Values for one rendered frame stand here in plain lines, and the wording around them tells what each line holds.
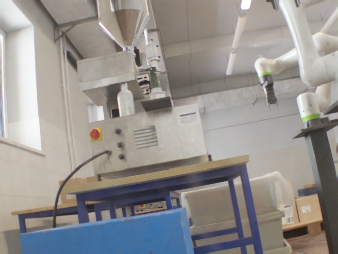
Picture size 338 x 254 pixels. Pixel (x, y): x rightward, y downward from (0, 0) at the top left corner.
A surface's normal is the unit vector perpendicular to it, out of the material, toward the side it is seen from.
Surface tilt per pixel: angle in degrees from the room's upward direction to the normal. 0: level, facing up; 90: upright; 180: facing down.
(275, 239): 96
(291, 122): 90
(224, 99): 90
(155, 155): 90
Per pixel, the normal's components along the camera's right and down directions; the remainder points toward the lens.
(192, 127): -0.06, -0.20
